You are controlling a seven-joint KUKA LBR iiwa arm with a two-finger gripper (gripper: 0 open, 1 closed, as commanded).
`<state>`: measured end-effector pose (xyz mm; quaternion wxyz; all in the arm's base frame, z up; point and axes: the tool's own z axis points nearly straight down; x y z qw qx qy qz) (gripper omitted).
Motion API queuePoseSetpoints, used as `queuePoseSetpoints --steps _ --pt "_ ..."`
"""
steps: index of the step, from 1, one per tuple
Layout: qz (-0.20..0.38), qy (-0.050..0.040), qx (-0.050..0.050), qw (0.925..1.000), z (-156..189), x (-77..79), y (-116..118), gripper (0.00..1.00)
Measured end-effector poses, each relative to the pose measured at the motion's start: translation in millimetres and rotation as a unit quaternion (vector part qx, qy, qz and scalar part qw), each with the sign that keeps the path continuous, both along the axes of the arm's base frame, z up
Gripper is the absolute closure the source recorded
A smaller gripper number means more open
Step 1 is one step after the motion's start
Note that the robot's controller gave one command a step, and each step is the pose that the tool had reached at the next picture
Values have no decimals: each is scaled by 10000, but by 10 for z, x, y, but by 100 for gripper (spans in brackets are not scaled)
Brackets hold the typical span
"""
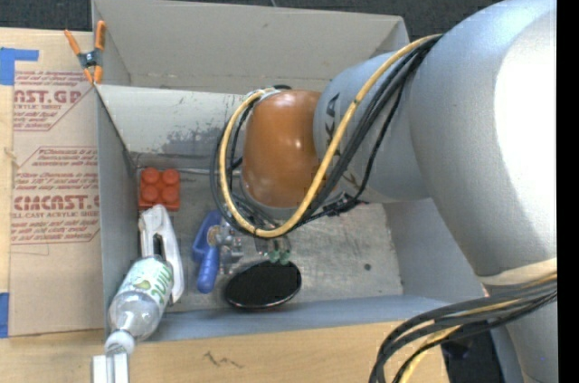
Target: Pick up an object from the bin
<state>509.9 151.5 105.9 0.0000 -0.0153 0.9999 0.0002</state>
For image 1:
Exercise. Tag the blue plastic tool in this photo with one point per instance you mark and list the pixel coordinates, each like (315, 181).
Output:
(206, 272)

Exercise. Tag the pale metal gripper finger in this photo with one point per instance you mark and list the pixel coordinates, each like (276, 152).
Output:
(231, 256)
(221, 234)

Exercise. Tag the clear plastic bottle green label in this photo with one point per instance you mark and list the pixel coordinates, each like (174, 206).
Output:
(140, 295)

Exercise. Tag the black oval disc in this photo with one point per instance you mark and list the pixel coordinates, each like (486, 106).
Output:
(263, 285)

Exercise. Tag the white spray bottle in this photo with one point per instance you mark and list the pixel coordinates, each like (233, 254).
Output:
(169, 245)

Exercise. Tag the red toy brick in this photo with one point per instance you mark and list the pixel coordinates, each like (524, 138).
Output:
(159, 189)

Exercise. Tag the grey metal bin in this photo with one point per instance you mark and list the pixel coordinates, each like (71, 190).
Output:
(344, 254)

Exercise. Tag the brown cardboard board red print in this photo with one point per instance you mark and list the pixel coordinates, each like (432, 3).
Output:
(54, 272)

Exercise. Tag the black cylinder on white bracket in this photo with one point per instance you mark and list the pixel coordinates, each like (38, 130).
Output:
(344, 205)

